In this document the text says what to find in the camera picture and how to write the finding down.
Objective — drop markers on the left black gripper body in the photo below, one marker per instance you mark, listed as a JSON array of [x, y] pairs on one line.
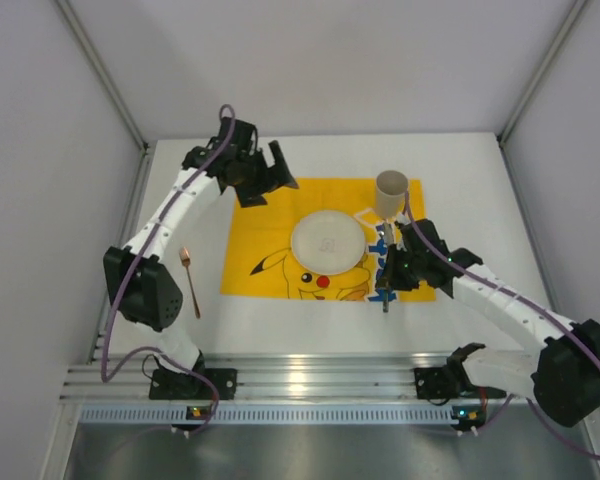
[[262, 173]]

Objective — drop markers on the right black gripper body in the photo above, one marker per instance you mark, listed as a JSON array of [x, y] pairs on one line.
[[395, 262]]

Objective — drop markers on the spoon with green handle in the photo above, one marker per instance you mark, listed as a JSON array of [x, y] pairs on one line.
[[389, 241]]

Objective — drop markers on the yellow pikachu cloth placemat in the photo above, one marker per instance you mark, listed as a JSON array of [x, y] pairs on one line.
[[259, 261]]

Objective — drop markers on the white paper plate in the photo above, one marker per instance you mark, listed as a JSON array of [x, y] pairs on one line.
[[328, 242]]

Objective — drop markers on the beige paper cup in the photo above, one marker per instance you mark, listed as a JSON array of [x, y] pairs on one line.
[[390, 189]]

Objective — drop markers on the copper coloured fork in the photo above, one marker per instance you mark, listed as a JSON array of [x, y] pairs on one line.
[[185, 260]]

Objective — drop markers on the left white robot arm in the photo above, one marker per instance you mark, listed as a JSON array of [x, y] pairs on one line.
[[141, 285]]

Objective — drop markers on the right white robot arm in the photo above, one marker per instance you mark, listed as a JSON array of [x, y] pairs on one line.
[[558, 363]]

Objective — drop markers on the aluminium mounting rail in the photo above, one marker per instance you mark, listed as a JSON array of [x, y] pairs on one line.
[[286, 378]]

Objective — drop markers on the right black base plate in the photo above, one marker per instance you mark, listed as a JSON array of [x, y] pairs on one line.
[[432, 383]]

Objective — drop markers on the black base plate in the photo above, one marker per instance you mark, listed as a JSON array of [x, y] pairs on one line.
[[432, 383], [170, 386]]

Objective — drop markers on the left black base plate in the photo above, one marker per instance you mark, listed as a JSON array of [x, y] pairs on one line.
[[170, 386]]

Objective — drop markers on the slotted grey cable duct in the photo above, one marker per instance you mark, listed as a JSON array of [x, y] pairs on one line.
[[281, 414]]

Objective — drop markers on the left aluminium frame post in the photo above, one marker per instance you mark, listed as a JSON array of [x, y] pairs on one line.
[[100, 70]]

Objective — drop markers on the aluminium frame post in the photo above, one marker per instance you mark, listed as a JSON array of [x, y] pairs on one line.
[[100, 70], [543, 68]]

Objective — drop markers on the right aluminium frame post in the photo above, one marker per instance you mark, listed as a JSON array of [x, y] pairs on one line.
[[543, 68]]

